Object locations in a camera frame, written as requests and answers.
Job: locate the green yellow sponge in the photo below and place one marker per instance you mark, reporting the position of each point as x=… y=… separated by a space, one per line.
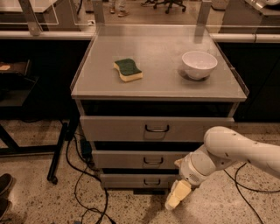
x=128 y=70

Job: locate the white bowl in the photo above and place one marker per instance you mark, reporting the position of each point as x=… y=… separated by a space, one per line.
x=198 y=65

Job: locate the grey drawer cabinet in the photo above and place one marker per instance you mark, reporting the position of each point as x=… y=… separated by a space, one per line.
x=165 y=89

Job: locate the black side table frame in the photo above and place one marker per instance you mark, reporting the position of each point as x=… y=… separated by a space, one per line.
x=16 y=86

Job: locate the white horizontal rail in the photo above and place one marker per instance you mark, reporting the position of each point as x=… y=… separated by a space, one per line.
x=225 y=38

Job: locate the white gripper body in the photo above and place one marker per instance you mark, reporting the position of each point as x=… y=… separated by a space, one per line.
x=190 y=170

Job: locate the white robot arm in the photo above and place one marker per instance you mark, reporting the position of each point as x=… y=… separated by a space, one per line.
x=221 y=148

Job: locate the black office chair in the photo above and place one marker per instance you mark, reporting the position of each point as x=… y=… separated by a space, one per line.
x=169 y=4

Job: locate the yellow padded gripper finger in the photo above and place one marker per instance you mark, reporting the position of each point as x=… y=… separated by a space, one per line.
x=179 y=190

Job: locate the person's feet in background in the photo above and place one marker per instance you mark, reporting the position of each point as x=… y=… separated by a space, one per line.
x=121 y=7

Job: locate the dark shoe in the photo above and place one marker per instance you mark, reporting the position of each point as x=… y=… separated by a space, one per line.
x=5 y=183

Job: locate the grey drawer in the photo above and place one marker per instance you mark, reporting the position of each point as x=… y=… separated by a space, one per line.
x=127 y=181
x=149 y=128
x=120 y=159

